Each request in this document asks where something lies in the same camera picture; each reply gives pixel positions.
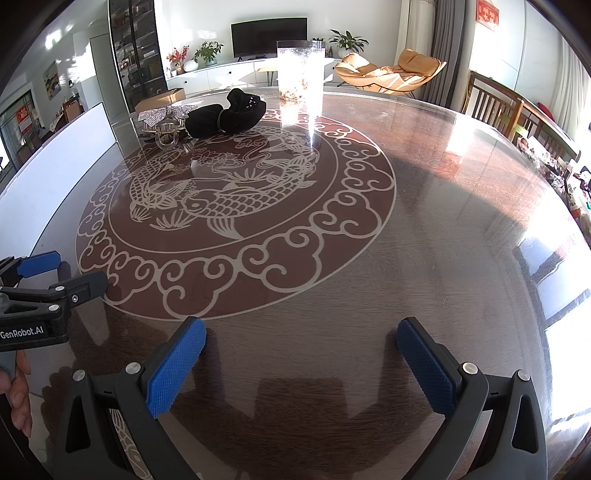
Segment person's left hand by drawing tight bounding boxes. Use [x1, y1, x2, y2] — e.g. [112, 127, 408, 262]
[0, 348, 33, 438]

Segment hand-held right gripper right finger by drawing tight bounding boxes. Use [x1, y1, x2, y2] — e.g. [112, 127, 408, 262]
[396, 316, 548, 480]

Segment leafy plant in white pot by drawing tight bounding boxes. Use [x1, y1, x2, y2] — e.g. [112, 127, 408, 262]
[194, 41, 225, 68]

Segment red wall hanging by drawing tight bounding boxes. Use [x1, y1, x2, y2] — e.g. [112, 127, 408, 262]
[476, 0, 502, 31]

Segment white sheer curtain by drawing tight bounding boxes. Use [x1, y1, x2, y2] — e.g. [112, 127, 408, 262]
[392, 0, 437, 65]

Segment grey curtain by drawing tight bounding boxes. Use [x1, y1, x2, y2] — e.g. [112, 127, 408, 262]
[418, 0, 476, 109]

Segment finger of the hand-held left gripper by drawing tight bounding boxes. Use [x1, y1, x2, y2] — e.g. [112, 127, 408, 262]
[0, 271, 108, 319]
[0, 251, 63, 287]

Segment clear acrylic hair clip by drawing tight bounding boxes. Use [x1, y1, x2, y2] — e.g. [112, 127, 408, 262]
[154, 117, 186, 149]

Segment white partition board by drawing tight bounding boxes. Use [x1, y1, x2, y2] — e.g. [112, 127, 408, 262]
[0, 102, 117, 259]

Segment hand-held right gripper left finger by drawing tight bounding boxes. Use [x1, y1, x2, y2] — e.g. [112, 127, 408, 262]
[54, 316, 207, 480]

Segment framed wall painting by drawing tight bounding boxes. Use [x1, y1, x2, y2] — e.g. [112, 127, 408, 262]
[42, 60, 62, 100]

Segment large green potted plant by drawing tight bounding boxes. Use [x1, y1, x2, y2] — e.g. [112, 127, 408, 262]
[329, 30, 369, 60]

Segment silver sequin bow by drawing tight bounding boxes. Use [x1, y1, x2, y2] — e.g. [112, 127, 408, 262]
[136, 105, 197, 126]

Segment flat screen television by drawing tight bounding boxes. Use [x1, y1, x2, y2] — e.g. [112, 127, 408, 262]
[231, 17, 308, 58]

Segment dark glass display cabinet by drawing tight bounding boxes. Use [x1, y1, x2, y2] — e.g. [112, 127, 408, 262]
[108, 0, 168, 112]

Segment cardboard box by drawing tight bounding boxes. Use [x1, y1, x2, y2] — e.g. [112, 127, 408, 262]
[135, 88, 186, 112]

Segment white television console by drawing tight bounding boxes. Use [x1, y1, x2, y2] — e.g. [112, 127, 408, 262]
[166, 55, 352, 90]

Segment pile of household clutter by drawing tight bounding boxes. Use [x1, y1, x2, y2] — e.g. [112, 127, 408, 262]
[517, 136, 591, 217]

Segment black hat far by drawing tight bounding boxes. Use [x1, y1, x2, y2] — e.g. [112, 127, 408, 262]
[186, 89, 267, 139]

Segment round patterned glass desktop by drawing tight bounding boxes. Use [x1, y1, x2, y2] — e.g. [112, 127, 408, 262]
[0, 88, 591, 480]

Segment red flowers in vase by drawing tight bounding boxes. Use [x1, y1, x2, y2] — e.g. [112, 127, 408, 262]
[166, 46, 190, 75]

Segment tall clear glass vase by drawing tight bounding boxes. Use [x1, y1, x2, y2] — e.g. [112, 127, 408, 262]
[276, 40, 326, 101]

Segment wooden dining chair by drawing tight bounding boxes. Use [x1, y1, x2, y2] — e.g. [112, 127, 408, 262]
[462, 70, 525, 139]
[510, 99, 583, 160]

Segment orange lounge chair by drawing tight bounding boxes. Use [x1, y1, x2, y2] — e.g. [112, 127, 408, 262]
[390, 48, 448, 97]
[335, 52, 398, 89]

